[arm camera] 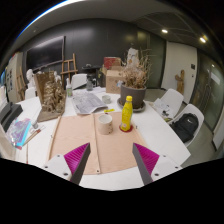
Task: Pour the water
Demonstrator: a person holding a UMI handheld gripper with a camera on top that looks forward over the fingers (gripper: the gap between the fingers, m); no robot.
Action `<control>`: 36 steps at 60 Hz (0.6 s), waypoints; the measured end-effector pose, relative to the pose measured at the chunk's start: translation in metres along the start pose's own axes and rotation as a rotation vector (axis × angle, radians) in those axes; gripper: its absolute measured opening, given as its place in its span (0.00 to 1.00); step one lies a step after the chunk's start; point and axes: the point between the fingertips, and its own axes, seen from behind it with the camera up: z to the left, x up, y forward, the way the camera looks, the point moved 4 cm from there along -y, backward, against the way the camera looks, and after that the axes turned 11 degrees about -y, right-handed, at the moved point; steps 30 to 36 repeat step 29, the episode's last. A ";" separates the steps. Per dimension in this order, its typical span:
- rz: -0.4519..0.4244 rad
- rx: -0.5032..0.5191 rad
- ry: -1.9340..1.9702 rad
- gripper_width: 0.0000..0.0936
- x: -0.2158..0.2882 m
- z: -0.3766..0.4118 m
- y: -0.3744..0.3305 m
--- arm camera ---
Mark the white plaster bust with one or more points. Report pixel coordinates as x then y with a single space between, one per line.
30 77

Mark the yellow drink bottle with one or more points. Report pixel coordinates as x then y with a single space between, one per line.
126 115

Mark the white plaster statue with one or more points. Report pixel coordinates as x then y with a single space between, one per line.
132 56

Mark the black wall screen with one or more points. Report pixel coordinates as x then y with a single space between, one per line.
45 53

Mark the thin wooden stick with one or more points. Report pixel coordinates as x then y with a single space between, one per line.
27 153

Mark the glass jar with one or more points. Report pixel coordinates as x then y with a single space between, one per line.
89 85

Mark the white fabric bag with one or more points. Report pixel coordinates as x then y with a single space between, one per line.
6 143

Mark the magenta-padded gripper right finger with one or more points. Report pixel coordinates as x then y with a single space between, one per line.
146 161

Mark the beige ceramic mug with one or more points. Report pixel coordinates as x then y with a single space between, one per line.
105 126

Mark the black side table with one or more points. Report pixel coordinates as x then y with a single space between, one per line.
90 68

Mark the white paper pile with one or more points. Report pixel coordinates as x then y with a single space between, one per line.
162 108

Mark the small white bowl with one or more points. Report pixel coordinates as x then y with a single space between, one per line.
106 99

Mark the grey plant saucer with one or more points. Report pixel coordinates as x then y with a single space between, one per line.
140 108

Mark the colourful printed sheet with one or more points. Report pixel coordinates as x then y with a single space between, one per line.
20 131

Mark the white cabinet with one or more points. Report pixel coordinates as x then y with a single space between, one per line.
14 76

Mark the wooden figure statue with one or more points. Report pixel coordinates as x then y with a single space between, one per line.
180 81

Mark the small yellow tag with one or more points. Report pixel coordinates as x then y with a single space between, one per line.
109 110

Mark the white chair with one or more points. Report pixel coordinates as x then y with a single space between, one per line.
79 80
196 110
174 97
30 93

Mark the small grey jar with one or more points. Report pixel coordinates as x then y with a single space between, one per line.
35 124

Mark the red box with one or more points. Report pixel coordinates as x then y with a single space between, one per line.
112 62

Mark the wooden easel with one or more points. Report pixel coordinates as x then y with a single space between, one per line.
69 71

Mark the round ceiling spotlight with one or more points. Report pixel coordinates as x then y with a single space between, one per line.
164 31
202 39

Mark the green white spray bottle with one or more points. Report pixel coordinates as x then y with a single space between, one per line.
69 89

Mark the dry plant in grey pot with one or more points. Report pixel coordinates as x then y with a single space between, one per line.
137 93

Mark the black flat box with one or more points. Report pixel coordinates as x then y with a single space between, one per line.
13 116
5 111

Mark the black backpack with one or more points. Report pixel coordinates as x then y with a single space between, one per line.
185 128

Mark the cardboard box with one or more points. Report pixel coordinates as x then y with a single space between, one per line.
113 81

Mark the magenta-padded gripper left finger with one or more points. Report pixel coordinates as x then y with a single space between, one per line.
75 160

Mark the brown carved sculpture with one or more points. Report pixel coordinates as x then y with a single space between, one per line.
51 93

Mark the long ceiling light panel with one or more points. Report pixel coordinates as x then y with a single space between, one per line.
43 13

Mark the newspaper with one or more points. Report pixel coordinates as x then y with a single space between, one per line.
86 101

